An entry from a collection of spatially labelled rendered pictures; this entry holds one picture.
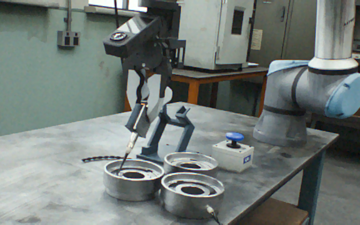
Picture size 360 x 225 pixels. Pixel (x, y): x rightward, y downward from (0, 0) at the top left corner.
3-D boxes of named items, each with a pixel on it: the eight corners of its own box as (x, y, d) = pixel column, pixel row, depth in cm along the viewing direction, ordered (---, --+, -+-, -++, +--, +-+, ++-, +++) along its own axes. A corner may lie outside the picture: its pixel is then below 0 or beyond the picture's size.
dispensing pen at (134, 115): (104, 170, 72) (142, 85, 78) (115, 179, 76) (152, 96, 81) (114, 174, 71) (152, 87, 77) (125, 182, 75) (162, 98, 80)
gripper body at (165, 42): (184, 72, 80) (191, 5, 77) (159, 74, 73) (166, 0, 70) (150, 66, 84) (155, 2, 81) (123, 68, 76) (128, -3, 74)
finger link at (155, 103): (177, 120, 80) (177, 70, 79) (160, 125, 75) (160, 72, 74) (163, 119, 82) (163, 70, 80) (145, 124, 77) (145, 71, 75)
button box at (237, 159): (239, 174, 91) (242, 151, 90) (209, 165, 94) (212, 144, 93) (254, 165, 98) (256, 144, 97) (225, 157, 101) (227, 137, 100)
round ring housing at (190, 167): (214, 194, 78) (216, 172, 77) (157, 185, 80) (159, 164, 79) (217, 175, 88) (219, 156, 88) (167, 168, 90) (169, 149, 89)
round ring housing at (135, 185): (131, 209, 69) (134, 184, 68) (89, 188, 75) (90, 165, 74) (174, 193, 77) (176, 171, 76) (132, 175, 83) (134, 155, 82)
